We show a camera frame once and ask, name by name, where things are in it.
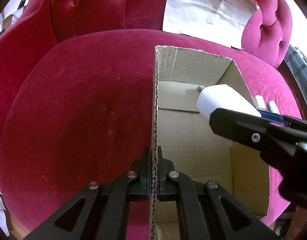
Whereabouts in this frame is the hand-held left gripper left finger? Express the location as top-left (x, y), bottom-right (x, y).
top-left (25, 146), bottom-right (151, 240)

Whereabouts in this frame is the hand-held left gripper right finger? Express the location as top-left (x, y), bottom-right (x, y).
top-left (157, 150), bottom-right (282, 240)

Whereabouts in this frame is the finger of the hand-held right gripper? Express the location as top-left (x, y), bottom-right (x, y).
top-left (257, 109), bottom-right (307, 146)
top-left (209, 107), bottom-right (298, 156)

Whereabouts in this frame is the light blue bottle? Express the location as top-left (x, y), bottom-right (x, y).
top-left (268, 101), bottom-right (280, 114)

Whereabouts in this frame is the large white charger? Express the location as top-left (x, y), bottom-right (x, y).
top-left (196, 84), bottom-right (262, 147)

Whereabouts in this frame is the small white charger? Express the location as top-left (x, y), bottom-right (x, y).
top-left (253, 95), bottom-right (266, 110)

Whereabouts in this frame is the red velvet sofa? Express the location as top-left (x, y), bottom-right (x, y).
top-left (0, 0), bottom-right (305, 237)

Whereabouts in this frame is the crumpled white paper sheet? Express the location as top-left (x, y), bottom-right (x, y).
top-left (162, 0), bottom-right (260, 50)

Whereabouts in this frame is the small brown cardboard box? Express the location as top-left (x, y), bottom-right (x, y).
top-left (0, 11), bottom-right (23, 32)

